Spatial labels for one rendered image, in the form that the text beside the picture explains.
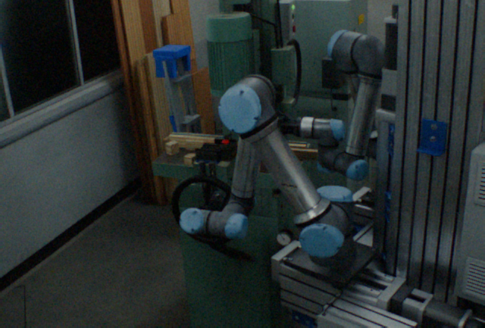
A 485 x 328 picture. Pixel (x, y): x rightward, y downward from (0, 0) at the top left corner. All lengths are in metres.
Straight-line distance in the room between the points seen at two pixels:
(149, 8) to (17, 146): 1.36
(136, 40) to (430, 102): 2.50
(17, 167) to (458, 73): 2.42
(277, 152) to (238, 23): 0.76
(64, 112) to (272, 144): 2.14
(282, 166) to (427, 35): 0.52
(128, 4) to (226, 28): 1.65
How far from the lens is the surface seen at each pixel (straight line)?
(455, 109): 1.61
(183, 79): 3.23
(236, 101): 1.49
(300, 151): 2.30
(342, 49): 1.98
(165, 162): 2.36
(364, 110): 1.92
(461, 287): 1.78
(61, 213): 3.62
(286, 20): 2.45
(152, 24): 4.01
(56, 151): 3.50
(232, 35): 2.16
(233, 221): 1.70
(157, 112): 3.76
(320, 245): 1.60
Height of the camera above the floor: 1.82
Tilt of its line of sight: 22 degrees down
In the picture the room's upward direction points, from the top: 3 degrees counter-clockwise
